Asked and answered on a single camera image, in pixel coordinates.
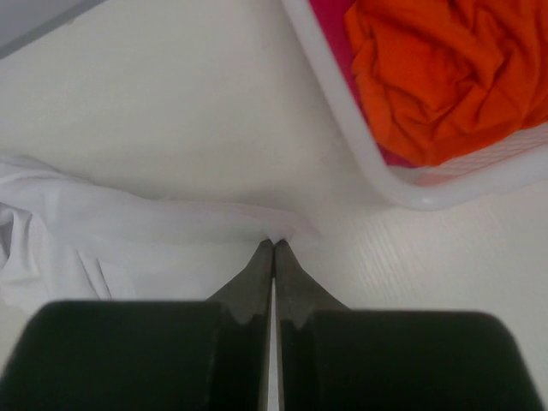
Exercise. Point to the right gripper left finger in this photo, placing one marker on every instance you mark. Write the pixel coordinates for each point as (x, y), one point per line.
(148, 355)

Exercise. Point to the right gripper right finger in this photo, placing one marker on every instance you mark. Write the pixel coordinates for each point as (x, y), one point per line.
(332, 357)

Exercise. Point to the white t shirt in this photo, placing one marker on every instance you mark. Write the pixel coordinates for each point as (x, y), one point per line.
(63, 238)

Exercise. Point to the white plastic basket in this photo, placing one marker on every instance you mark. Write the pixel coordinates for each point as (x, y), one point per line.
(516, 162)

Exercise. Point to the orange t shirt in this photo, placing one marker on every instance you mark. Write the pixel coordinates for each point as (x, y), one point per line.
(441, 79)

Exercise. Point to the pink t shirt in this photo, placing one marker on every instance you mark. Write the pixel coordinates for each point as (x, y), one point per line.
(330, 15)

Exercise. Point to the left aluminium frame post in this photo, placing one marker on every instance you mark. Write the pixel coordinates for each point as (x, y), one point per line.
(25, 21)

